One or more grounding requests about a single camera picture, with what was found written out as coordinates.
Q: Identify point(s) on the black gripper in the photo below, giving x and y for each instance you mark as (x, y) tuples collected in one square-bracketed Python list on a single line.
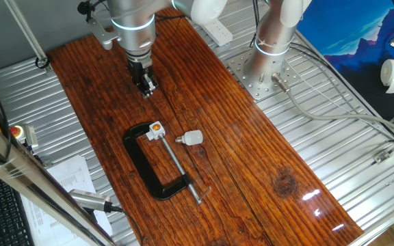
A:
[(139, 70)]

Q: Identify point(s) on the white LED light bulb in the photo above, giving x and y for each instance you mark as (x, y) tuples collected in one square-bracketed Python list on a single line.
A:
[(192, 137)]

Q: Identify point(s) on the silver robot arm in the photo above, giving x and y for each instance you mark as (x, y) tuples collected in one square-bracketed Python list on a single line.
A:
[(133, 20)]

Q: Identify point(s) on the white lamp socket adapter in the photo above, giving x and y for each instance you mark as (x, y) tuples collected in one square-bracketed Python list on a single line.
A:
[(162, 131)]

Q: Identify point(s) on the black C-clamp with steel screw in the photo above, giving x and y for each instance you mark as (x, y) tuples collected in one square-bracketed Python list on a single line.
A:
[(142, 164)]

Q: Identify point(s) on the white power strip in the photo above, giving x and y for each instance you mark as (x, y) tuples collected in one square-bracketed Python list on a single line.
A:
[(221, 34)]

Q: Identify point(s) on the brown wooden board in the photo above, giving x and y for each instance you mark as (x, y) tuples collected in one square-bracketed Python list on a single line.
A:
[(238, 136)]

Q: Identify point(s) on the printed paper sheet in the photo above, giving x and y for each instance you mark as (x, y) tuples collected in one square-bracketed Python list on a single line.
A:
[(70, 174)]

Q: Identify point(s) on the thin aluminium pole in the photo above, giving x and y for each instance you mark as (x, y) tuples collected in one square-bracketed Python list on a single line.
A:
[(26, 32)]

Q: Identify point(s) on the red emergency stop button box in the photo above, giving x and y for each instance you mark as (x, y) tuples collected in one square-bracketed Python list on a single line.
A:
[(16, 131)]

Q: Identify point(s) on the black keyboard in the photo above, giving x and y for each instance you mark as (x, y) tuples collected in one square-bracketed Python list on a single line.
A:
[(2, 212)]

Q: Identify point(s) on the blue mountain picture mat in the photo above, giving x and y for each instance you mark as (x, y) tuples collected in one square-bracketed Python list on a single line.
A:
[(347, 30)]

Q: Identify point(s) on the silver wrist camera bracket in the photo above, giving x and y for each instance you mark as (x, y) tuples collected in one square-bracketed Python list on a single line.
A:
[(103, 37)]

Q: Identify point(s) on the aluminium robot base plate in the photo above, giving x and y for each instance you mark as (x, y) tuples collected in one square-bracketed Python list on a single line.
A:
[(238, 68)]

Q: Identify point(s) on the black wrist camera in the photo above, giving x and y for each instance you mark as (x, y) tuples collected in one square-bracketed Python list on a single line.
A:
[(85, 7)]

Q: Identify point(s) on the silver camera on stand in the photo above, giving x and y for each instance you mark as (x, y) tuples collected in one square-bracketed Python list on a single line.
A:
[(87, 200)]

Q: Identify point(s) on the long aluminium frame bar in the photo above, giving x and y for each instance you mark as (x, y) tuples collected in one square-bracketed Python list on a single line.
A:
[(29, 174)]

